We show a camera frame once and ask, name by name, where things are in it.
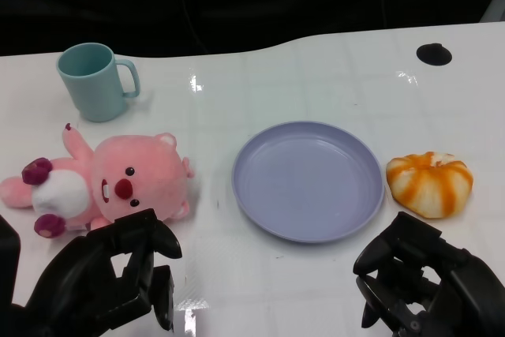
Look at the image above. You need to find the purple plastic plate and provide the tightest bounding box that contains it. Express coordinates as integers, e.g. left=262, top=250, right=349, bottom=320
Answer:
left=231, top=121, right=386, bottom=244

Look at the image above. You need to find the orange white bun toy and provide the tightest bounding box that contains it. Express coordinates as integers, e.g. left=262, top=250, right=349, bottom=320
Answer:
left=385, top=151, right=474, bottom=219

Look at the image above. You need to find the black round table grommet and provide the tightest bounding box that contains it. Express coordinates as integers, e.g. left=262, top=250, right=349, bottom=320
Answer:
left=416, top=42, right=453, bottom=66

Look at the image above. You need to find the teal plastic mug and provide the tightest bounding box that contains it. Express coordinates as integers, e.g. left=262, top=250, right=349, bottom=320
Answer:
left=56, top=42, right=142, bottom=123

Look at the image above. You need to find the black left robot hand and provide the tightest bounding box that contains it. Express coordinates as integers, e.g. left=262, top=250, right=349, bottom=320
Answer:
left=10, top=208, right=184, bottom=337

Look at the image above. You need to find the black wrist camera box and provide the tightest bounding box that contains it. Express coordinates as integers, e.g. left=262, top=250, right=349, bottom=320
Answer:
left=0, top=214, right=21, bottom=306

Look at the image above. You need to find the pink plush doll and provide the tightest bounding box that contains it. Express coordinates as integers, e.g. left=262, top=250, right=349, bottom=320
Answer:
left=0, top=122, right=196, bottom=238

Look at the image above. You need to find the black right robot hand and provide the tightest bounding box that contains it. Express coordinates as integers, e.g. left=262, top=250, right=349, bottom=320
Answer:
left=352, top=211, right=505, bottom=337

